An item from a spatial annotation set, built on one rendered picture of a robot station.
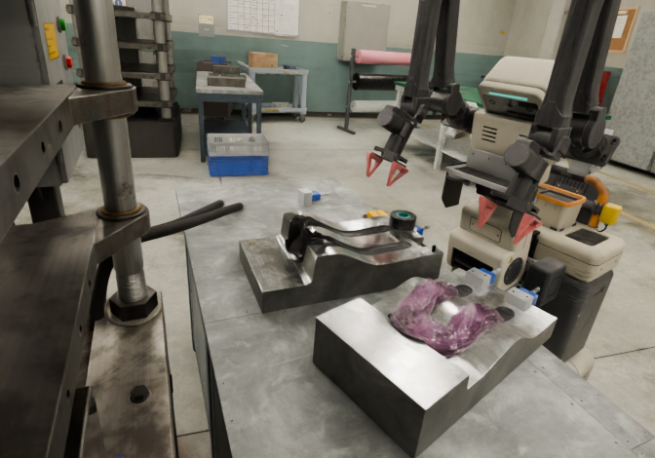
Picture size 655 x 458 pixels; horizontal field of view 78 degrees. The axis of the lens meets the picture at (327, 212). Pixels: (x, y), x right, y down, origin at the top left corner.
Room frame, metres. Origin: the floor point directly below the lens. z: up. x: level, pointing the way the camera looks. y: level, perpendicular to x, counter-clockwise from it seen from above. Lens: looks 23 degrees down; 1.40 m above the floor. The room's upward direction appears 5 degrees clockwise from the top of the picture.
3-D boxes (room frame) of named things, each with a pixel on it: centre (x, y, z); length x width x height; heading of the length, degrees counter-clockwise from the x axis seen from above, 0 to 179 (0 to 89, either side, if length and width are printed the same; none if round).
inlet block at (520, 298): (0.85, -0.50, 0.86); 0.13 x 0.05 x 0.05; 132
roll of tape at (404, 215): (1.13, -0.23, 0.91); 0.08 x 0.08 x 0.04
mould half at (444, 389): (0.70, -0.27, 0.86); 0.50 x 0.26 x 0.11; 132
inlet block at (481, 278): (0.93, -0.43, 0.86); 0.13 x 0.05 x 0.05; 132
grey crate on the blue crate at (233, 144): (4.19, 1.00, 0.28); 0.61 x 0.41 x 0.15; 108
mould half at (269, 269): (0.99, -0.04, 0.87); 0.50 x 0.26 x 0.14; 115
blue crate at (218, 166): (4.19, 1.00, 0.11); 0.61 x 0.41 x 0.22; 108
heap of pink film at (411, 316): (0.71, -0.27, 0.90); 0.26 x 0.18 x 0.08; 132
